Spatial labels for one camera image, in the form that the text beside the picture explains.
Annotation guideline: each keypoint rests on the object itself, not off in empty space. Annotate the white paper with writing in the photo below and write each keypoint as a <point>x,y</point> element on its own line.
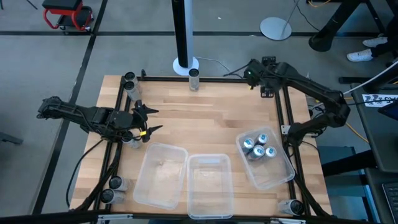
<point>376,100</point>

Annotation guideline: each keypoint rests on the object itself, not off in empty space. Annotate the silver mounting plate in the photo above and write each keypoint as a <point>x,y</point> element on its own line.
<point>285,129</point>

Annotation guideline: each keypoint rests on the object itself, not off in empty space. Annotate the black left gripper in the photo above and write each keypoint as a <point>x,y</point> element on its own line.
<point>127,119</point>

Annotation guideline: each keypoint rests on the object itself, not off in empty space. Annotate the white round floor base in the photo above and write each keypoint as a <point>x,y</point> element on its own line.
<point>275,28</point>

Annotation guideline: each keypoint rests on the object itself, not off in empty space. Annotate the black desk leg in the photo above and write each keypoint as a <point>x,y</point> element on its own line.
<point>329,28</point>

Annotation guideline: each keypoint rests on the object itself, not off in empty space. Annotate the blue silver Red Bull can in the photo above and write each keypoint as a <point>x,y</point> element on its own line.
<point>263,138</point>
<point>270,151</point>
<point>258,151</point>
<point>248,143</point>

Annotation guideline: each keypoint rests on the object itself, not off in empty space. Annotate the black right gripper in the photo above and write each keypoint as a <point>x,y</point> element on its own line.
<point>267,76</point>

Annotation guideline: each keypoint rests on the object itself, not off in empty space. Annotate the dark tablet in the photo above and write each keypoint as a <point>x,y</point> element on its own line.
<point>390,110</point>

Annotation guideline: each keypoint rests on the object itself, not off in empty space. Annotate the black desk support beam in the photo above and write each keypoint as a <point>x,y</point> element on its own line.
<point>348,163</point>

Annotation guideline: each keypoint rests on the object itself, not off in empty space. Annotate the dark side desk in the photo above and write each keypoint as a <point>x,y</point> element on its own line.
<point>382,146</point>

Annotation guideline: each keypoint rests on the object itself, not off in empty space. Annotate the red and black rolling stool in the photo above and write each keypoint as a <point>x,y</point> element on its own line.
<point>62,4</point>

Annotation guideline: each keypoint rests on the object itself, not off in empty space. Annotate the black and white tower fan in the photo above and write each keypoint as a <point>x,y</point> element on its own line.
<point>183,31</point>

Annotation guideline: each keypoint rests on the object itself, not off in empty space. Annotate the black table frame rails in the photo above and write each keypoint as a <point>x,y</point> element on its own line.
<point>217,80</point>

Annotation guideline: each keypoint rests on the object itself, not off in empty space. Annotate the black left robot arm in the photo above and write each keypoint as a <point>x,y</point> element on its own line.
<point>77,113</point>

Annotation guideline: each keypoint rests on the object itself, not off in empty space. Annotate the black front crossbar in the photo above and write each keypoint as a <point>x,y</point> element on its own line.
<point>46,217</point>

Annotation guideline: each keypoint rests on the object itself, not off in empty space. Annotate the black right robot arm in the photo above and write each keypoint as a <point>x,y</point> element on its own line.
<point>323,93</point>

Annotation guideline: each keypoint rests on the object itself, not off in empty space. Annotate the black floor bar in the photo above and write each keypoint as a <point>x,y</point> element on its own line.
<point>11,139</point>

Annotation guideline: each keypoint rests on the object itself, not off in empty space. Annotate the black keyboard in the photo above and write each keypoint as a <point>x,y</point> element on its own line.
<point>391,202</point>

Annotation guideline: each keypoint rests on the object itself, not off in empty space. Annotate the clear plastic bin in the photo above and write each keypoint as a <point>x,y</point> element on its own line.
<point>210,193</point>
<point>273,174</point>
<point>160,186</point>

